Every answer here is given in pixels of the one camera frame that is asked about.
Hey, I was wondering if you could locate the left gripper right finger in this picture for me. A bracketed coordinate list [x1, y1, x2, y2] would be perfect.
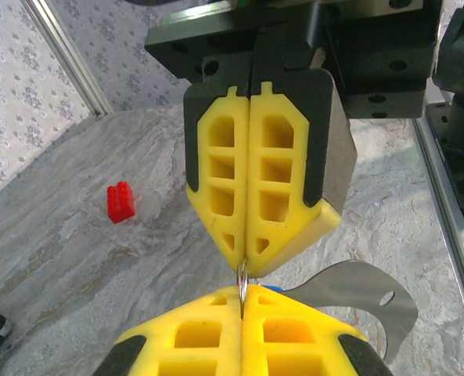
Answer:
[241, 284, 393, 376]

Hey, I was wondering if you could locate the red toy brick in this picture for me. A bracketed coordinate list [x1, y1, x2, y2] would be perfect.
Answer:
[106, 180, 136, 226]

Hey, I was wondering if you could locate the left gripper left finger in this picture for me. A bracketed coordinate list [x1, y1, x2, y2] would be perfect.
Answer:
[92, 285, 244, 376]

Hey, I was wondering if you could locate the small metal keyring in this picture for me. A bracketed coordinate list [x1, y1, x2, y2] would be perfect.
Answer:
[237, 256, 252, 319]

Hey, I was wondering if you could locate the aluminium frame post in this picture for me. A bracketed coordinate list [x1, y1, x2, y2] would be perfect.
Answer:
[20, 0, 114, 118]

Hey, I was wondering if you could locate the metal plate with key rings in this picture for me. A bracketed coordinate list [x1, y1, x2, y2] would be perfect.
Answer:
[285, 259, 419, 370]

